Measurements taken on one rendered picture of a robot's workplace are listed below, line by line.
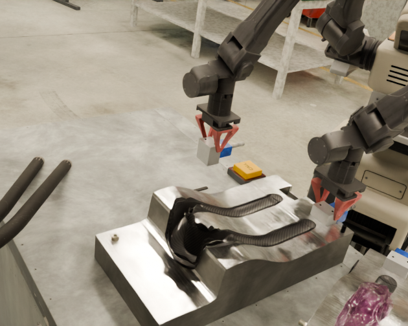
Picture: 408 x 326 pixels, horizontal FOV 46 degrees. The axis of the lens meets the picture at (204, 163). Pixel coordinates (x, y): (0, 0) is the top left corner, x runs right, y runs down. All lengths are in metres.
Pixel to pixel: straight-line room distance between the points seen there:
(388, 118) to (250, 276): 0.39
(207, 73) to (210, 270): 0.42
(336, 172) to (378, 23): 5.91
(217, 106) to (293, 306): 0.47
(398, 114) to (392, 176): 0.51
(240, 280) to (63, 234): 0.42
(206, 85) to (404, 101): 0.41
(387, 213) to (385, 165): 0.14
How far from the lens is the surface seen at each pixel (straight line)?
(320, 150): 0.98
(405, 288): 1.09
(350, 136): 1.00
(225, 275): 0.87
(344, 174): 1.05
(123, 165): 1.35
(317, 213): 1.12
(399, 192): 1.47
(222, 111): 1.13
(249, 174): 1.33
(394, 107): 0.96
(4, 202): 1.08
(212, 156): 1.18
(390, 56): 1.34
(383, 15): 6.88
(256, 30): 1.03
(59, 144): 1.45
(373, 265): 1.11
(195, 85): 1.05
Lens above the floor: 1.50
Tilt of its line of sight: 30 degrees down
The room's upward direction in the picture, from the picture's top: 10 degrees clockwise
